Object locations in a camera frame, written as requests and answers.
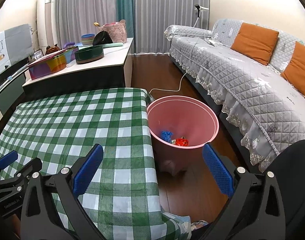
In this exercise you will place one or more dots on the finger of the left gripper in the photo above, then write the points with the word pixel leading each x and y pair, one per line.
pixel 8 159

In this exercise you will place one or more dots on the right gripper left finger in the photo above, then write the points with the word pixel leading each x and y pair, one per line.
pixel 39 216

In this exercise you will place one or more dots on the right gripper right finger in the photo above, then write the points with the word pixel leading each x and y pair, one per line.
pixel 254 209

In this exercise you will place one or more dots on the pink trash bin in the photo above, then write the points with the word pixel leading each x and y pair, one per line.
pixel 183 117

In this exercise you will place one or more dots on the green checked tablecloth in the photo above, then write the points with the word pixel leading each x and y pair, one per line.
pixel 123 197

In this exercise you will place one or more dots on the grey quilted sofa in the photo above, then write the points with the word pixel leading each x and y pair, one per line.
pixel 263 112

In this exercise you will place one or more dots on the colourful storage box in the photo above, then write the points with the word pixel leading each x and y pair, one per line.
pixel 52 63

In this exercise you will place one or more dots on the covered television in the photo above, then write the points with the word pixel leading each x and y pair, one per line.
pixel 15 45

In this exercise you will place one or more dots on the dark green round basin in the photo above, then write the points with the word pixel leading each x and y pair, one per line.
pixel 90 54

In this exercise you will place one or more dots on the orange cushion far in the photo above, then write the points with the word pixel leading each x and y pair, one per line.
pixel 294 73

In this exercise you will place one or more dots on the orange cushion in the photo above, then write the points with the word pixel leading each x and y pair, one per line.
pixel 255 42
pixel 294 73

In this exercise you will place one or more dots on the white coffee table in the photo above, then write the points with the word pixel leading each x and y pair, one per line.
pixel 114 70

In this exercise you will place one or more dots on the stacked coloured bowls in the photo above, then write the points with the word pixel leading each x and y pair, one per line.
pixel 87 39

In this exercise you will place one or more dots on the white standing air conditioner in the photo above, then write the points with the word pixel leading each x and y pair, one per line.
pixel 46 24

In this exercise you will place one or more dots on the black cap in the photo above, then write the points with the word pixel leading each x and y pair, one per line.
pixel 102 38

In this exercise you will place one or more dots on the light green mat roll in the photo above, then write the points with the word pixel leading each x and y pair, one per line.
pixel 109 45

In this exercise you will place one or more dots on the orange cushion near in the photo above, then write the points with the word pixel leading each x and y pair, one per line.
pixel 255 42

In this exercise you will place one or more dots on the power strip on sofa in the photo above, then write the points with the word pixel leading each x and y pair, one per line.
pixel 211 42

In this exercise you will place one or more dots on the pink lace basket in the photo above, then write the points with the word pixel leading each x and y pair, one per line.
pixel 116 30

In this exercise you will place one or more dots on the clip lamp on stand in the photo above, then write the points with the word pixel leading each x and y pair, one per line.
pixel 199 9

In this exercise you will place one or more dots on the teal curtain strip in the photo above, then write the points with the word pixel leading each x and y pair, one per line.
pixel 125 11

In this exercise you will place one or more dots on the grey curtains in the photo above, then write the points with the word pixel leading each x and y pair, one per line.
pixel 145 20

